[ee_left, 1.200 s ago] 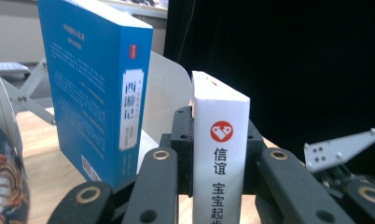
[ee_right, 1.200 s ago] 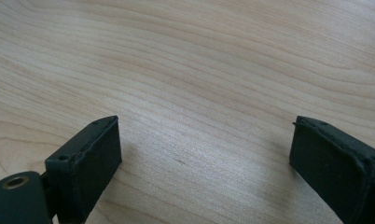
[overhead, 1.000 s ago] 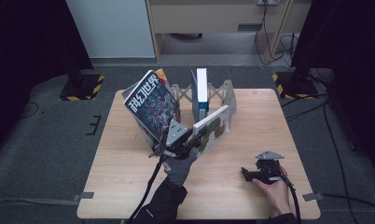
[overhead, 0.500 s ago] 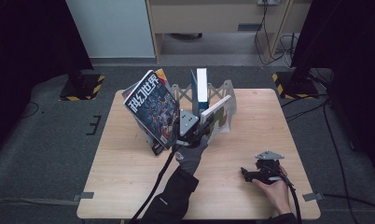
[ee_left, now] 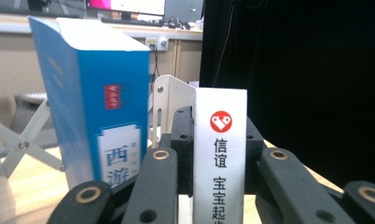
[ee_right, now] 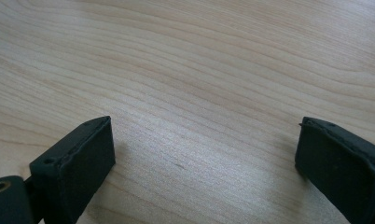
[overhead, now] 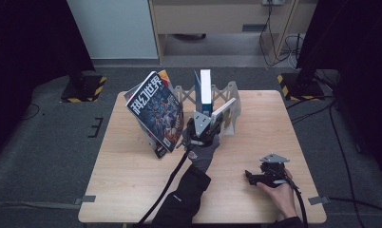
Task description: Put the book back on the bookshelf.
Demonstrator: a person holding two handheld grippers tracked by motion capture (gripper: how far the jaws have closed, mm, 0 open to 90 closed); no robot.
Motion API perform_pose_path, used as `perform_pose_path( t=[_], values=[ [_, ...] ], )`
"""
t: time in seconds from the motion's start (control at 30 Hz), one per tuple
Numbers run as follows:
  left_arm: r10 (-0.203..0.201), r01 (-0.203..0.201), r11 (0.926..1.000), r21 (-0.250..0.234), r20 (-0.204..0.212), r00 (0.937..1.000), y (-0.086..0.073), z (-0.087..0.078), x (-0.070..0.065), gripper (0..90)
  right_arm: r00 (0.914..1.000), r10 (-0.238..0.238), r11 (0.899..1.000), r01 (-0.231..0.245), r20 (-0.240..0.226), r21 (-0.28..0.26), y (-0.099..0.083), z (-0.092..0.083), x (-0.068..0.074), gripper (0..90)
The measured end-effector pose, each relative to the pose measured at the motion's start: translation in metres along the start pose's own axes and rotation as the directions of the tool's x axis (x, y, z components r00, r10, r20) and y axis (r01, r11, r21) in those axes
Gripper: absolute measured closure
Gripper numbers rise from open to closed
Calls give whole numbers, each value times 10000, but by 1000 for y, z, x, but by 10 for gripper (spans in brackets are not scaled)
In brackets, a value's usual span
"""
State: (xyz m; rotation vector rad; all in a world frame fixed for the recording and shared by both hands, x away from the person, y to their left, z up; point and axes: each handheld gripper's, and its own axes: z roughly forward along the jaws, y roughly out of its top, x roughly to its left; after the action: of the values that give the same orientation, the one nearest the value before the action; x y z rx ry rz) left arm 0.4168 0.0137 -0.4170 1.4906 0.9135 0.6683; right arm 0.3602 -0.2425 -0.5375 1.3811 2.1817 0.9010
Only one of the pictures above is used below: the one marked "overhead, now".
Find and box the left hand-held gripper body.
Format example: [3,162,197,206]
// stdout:
[185,110,221,146]

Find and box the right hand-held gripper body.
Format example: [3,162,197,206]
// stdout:
[258,153,291,188]

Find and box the thin white book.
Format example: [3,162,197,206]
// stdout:
[210,97,238,128]

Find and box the grey expandable metal bookend rack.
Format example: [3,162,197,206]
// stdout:
[173,81,242,137]

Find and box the thick blue book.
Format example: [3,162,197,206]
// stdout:
[193,68,213,117]

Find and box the portrait magazine with red label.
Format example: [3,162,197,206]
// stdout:
[124,69,175,160]

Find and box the dark illustrated magazine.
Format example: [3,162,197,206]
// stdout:
[125,70,185,154]

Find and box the person's left hand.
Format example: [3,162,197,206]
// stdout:
[181,135,221,174]

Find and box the person's right hand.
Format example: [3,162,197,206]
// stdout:
[258,169,298,221]

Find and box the grey tape piece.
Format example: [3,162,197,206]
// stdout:
[307,195,331,206]
[74,195,97,205]

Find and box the black striped stand base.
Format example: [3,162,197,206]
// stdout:
[59,74,107,104]
[277,72,326,102]

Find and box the beige wooden desk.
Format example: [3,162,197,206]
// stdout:
[147,0,320,66]

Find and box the white cabinet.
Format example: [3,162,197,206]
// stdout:
[67,0,159,60]

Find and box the dark curtain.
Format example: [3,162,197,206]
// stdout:
[296,0,382,174]
[0,0,97,160]

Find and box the right hand-held gripper cable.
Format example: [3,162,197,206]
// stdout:
[285,176,309,228]

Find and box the long black floor cable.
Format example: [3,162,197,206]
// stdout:
[287,94,382,228]

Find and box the white floor cable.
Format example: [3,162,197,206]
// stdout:
[283,33,305,69]

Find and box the black hanging cable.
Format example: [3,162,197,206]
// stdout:
[258,3,296,67]

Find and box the white wall socket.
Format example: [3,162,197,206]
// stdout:
[261,0,286,7]

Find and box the thin black floor cable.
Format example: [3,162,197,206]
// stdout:
[21,103,41,122]

